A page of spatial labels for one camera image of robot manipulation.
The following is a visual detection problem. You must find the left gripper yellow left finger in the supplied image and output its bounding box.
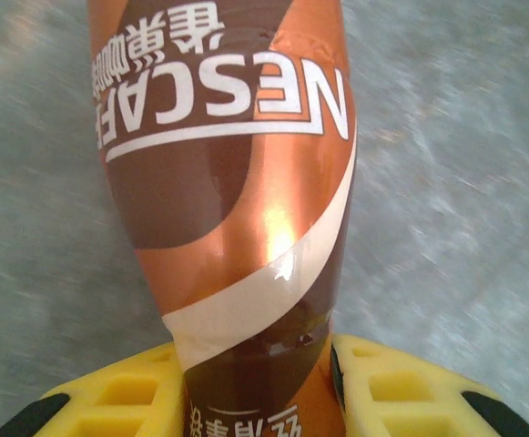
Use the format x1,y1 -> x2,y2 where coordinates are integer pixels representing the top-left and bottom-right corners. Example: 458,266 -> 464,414
4,340 -> 188,437

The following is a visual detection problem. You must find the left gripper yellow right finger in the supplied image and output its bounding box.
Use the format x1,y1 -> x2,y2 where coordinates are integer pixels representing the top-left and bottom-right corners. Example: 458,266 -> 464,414
330,334 -> 529,437

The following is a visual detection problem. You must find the brown Nescafe coffee bottle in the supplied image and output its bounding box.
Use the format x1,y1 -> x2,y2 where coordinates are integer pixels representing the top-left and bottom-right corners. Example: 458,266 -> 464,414
86,0 -> 359,437

